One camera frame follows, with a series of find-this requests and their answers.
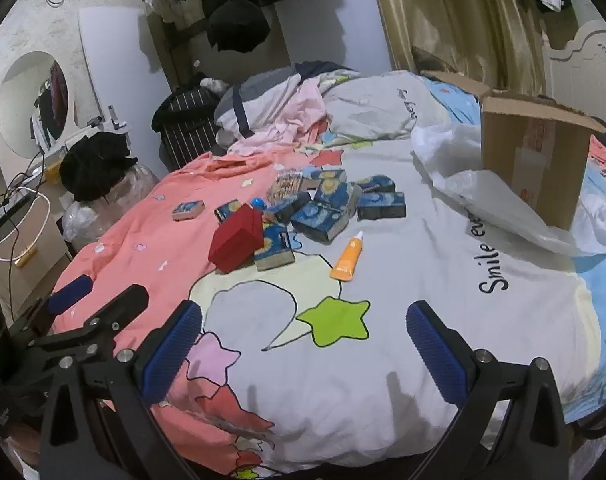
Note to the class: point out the orange tube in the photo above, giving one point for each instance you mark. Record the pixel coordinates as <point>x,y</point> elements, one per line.
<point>345,262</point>

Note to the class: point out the cream carved headboard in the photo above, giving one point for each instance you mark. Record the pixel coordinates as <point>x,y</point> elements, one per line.
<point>593,75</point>

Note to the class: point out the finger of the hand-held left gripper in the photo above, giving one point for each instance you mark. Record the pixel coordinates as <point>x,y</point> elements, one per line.
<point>118,306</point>
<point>70,292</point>

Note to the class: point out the clear plastic bag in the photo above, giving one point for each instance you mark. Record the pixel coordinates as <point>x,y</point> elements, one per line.
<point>83,220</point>

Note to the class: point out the white plastic bag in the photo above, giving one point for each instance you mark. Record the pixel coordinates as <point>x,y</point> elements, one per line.
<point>483,200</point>

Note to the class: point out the black hanging garment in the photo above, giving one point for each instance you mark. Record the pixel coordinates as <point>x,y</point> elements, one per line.
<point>235,22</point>

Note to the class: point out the pile of blue printed boxes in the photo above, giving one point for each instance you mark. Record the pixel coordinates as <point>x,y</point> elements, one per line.
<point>318,220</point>

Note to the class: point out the black striped bag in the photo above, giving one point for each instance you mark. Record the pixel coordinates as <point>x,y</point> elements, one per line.
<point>188,130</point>

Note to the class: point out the black cloth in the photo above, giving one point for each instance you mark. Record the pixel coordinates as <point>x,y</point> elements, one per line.
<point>95,165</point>

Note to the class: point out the small metal fixture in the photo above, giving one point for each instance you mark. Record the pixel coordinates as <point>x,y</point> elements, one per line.
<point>114,117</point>

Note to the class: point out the cartoon printed bed sheet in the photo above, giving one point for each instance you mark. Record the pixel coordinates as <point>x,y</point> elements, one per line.
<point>408,270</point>

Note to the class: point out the white crumpled cloth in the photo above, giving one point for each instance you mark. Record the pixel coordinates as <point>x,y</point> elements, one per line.
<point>213,83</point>

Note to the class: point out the white board panel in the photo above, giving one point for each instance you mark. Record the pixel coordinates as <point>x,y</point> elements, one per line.
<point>118,70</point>
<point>328,30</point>

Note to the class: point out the round mirror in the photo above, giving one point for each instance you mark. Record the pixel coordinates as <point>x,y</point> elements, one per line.
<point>28,110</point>

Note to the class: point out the beige cabinet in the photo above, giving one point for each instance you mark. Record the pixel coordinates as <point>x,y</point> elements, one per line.
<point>38,260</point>

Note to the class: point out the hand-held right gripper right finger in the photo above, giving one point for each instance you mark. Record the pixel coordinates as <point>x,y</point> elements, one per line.
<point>438,355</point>

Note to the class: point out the small yellow object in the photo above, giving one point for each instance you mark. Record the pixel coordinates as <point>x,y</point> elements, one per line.
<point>25,260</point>

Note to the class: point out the small blue printed cube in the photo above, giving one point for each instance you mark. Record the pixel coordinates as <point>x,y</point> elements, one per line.
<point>188,210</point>

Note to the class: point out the brown cardboard box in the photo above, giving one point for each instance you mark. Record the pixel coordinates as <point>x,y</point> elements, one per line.
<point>523,160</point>

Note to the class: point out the blue bottle cap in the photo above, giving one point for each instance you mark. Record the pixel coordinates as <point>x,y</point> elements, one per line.
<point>258,203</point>

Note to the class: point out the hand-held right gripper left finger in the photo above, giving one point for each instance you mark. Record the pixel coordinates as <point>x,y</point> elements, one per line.
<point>173,350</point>

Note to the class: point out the pink garment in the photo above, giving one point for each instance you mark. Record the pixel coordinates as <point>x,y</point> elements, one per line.
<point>293,115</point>

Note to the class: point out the red box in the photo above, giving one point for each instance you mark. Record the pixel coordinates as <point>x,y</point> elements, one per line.
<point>233,247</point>

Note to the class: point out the gold curtain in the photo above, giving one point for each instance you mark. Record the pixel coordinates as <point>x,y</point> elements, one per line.
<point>458,20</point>

